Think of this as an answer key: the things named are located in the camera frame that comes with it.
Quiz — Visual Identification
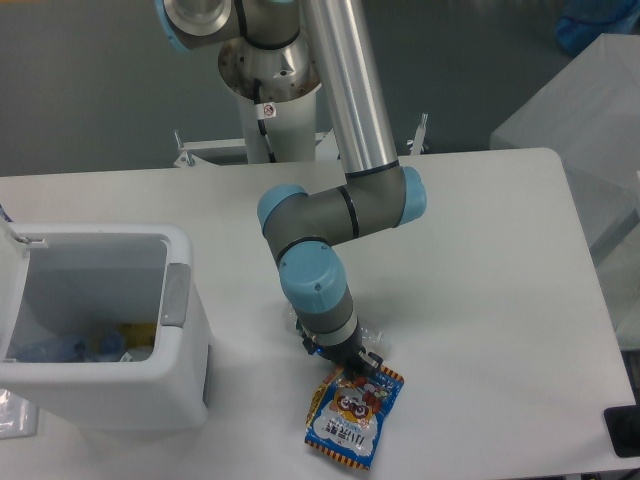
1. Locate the blue orange snack bag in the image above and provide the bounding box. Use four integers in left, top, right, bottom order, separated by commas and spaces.
304, 366, 405, 470

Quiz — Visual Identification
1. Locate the clear bottle green label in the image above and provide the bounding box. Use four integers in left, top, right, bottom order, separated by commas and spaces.
282, 303, 391, 358

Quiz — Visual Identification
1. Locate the blue object top right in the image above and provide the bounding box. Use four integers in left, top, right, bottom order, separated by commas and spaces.
554, 0, 639, 57

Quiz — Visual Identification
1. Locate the yellow trash in can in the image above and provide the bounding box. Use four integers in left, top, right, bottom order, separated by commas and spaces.
118, 323, 157, 349

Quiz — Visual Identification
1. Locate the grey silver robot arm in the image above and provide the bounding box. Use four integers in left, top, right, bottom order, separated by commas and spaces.
155, 1, 426, 375

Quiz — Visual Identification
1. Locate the white plastic trash can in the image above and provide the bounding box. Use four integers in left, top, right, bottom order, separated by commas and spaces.
1, 221, 211, 431

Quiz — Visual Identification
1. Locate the black cable on pedestal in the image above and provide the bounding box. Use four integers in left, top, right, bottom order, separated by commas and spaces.
252, 78, 278, 164

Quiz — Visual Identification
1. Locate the clear plastic sheet under can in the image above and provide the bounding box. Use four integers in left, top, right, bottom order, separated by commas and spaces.
0, 389, 39, 440

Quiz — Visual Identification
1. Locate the white pedestal base bracket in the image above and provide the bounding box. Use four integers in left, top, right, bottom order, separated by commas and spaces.
173, 112, 430, 168

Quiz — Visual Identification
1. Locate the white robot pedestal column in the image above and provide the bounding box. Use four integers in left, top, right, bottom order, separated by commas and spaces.
217, 34, 322, 165

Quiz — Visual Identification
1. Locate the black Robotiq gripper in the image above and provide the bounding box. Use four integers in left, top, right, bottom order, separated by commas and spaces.
302, 326, 383, 374

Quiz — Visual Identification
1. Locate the translucent plastic box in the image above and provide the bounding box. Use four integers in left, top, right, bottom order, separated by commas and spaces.
490, 34, 639, 351

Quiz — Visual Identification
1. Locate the black device at table edge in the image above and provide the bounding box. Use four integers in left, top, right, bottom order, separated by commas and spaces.
604, 405, 639, 458

